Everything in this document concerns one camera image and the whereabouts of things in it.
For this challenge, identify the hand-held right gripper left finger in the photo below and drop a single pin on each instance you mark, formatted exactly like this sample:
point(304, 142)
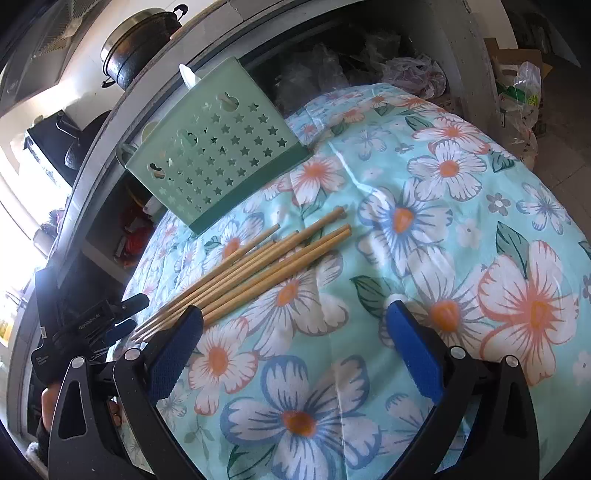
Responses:
point(178, 350)

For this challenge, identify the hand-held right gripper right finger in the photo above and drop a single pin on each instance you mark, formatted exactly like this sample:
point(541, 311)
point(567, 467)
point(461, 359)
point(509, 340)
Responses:
point(415, 350)

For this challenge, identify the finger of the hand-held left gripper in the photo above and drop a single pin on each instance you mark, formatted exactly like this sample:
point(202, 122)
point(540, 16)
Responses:
point(134, 302)
point(119, 328)

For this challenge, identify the bundle of wooden chopsticks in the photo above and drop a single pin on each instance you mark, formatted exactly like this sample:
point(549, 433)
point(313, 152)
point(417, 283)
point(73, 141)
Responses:
point(277, 253)

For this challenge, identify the green star-cutout utensil holder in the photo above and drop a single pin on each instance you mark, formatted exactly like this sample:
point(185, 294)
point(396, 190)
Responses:
point(221, 152)

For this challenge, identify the person's left hand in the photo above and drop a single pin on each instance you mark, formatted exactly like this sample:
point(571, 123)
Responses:
point(50, 401)

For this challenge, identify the red plastic bag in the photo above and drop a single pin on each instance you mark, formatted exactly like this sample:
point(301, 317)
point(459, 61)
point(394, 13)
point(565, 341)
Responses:
point(134, 235)

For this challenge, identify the floral teal blanket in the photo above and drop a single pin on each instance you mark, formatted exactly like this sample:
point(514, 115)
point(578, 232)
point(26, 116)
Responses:
point(415, 277)

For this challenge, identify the black wok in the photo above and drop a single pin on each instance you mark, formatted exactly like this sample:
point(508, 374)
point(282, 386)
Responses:
point(76, 150)

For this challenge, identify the black box appliance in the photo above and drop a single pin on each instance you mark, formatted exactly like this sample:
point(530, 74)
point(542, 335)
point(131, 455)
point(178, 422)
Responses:
point(44, 145)

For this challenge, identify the white rice sack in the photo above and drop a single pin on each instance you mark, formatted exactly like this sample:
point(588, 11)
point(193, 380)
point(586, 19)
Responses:
point(526, 145)

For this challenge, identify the grey concrete kitchen counter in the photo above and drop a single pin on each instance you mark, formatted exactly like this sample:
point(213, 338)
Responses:
point(152, 69)

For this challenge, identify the black cooking pot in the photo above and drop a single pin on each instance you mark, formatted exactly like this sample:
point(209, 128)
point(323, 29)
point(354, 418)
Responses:
point(127, 60)

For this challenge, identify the grey range hood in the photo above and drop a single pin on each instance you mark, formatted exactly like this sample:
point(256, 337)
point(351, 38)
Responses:
point(37, 50)

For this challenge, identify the green-print plastic bag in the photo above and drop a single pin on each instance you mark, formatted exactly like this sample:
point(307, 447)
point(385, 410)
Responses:
point(521, 97)

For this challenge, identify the pink floral plastic bag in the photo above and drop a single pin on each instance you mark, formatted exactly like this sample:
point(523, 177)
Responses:
point(415, 74)

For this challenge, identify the steel pot lid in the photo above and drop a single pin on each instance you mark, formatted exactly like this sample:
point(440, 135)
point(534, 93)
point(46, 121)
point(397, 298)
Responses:
point(138, 25)

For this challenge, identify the crumpled clear plastic bags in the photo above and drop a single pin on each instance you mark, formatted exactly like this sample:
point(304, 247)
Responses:
point(307, 69)

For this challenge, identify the brown cardboard box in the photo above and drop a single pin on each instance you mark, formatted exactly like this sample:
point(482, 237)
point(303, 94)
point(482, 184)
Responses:
point(512, 53)

